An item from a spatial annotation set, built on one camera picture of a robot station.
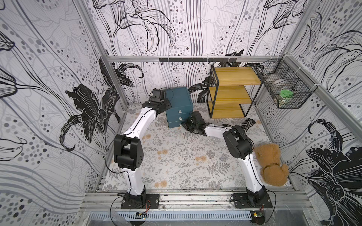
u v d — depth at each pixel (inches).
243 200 28.0
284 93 30.8
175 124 39.1
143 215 28.3
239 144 23.3
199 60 35.5
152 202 28.8
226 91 39.0
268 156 31.3
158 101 26.7
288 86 31.3
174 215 30.1
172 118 37.6
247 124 40.6
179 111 35.6
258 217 27.6
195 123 32.8
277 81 31.6
